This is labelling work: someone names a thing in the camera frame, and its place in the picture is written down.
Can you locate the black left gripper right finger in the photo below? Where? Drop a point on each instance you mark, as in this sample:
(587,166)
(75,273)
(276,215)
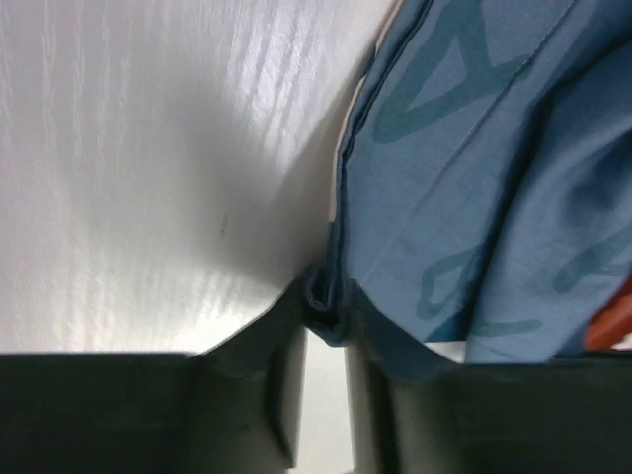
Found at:
(414,411)

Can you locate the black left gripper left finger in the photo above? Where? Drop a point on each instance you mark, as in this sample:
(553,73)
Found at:
(234,409)

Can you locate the red round plastic plate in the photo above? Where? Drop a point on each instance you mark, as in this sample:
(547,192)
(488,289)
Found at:
(610,326)

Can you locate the blue letter-print cloth napkin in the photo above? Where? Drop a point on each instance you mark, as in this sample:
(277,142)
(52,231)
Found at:
(482,183)

